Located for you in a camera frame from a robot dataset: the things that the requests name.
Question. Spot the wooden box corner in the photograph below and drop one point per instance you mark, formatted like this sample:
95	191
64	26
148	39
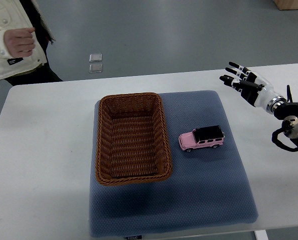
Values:
286	4

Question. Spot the person in cream jacket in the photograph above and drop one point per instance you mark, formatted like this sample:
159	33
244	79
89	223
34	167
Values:
35	69

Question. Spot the blue-grey fabric mat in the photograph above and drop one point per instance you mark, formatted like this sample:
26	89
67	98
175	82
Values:
208	187

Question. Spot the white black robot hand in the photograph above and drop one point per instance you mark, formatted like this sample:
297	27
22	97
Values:
254	88

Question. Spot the upper silver floor plate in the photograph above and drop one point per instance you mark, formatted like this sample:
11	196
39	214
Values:
95	57

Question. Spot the brown woven wicker basket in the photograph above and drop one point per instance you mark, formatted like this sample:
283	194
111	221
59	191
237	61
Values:
132	140

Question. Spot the person's bare hand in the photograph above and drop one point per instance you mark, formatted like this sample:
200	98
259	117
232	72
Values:
20	42

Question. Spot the white table leg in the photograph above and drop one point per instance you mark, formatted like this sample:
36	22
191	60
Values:
261	235

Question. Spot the pink toy car black roof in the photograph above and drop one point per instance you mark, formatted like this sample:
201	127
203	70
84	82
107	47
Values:
204	137

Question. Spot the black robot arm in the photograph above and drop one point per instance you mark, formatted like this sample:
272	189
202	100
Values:
286	110

